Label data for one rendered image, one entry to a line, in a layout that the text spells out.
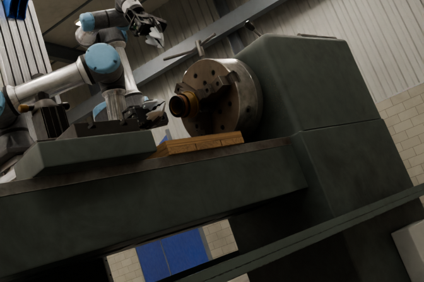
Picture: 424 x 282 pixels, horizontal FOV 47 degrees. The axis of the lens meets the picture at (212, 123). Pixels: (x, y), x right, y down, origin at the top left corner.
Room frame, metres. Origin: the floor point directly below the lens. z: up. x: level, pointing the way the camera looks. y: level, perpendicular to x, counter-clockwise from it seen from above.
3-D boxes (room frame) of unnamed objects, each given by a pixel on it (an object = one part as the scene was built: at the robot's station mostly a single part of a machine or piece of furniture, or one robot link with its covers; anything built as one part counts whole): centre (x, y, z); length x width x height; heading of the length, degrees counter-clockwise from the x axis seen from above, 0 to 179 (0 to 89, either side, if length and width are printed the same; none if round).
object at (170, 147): (1.51, 0.16, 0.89); 0.36 x 0.30 x 0.04; 46
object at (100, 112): (2.20, 0.45, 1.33); 0.13 x 0.12 x 0.14; 111
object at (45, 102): (1.34, 0.44, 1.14); 0.08 x 0.08 x 0.03
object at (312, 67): (2.02, -0.31, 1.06); 0.59 x 0.48 x 0.39; 136
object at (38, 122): (1.34, 0.43, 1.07); 0.07 x 0.07 x 0.10; 46
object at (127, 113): (1.58, 0.24, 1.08); 0.12 x 0.09 x 0.08; 46
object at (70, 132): (1.29, 0.39, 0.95); 0.43 x 0.18 x 0.04; 46
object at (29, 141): (1.79, 0.73, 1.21); 0.15 x 0.15 x 0.10
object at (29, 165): (1.27, 0.44, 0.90); 0.53 x 0.30 x 0.06; 46
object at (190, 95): (1.61, 0.06, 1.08); 0.09 x 0.09 x 0.09; 47
